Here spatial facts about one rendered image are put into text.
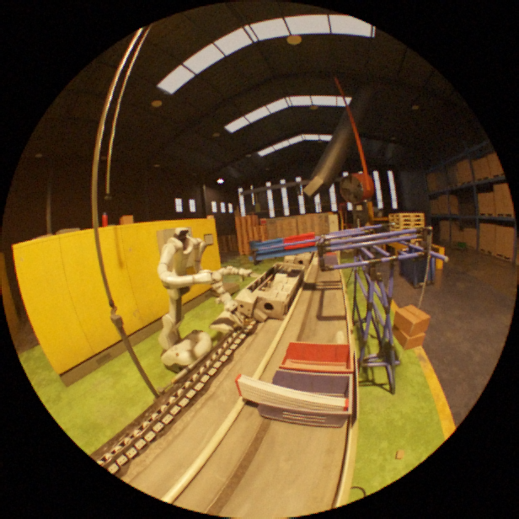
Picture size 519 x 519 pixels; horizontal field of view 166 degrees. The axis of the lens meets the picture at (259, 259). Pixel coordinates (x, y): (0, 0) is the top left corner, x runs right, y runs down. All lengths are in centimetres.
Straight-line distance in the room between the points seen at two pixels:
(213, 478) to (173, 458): 17
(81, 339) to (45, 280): 87
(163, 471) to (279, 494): 40
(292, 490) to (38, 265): 279
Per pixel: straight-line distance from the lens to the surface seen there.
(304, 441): 78
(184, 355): 196
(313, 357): 99
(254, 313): 142
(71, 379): 304
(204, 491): 77
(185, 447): 84
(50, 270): 268
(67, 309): 273
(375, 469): 159
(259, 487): 74
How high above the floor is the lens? 148
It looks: 10 degrees down
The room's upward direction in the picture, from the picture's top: 7 degrees counter-clockwise
